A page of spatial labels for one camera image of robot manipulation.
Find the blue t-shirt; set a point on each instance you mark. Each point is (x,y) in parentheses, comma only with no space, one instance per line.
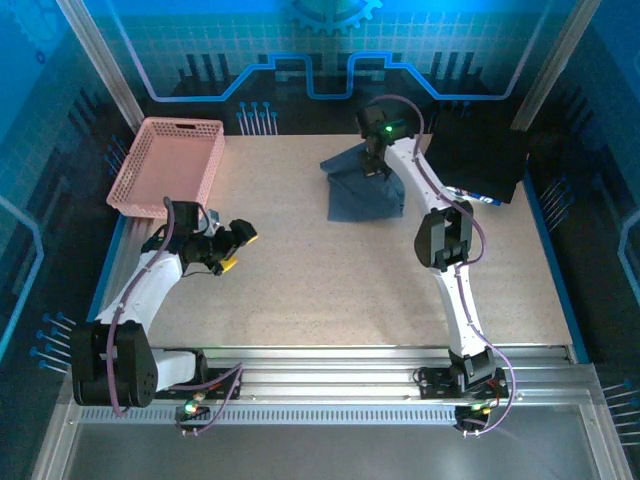
(360,200)

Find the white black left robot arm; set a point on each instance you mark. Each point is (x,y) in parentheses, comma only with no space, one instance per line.
(145,285)

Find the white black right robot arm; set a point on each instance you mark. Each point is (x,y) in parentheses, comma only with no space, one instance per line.
(457,310)

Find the blue table edge strip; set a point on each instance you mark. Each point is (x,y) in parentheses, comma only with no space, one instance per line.
(555,265)
(107,260)

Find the black folded t-shirt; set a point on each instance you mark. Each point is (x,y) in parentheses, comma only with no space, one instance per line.
(475,150)

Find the pink plastic basket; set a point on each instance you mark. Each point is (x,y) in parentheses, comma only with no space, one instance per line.
(165,160)

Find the folded garment with white print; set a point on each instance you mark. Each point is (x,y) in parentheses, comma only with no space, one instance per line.
(480,197)

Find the left connector board with LED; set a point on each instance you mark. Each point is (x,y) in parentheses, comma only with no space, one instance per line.
(192,407)

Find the connector board with led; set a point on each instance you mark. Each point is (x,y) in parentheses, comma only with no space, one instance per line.
(475,415)
(192,407)

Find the perforated metal strip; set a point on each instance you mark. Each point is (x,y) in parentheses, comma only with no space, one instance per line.
(300,415)

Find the right connector board with LED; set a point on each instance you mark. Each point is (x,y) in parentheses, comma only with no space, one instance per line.
(475,415)

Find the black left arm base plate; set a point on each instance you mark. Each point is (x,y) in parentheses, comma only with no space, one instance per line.
(220,385)

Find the aluminium rail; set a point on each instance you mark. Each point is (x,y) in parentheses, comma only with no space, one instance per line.
(325,370)

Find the aluminium frame post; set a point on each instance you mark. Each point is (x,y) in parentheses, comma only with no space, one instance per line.
(100,65)
(555,60)

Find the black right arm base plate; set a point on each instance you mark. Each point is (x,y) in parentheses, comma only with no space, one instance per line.
(435,382)

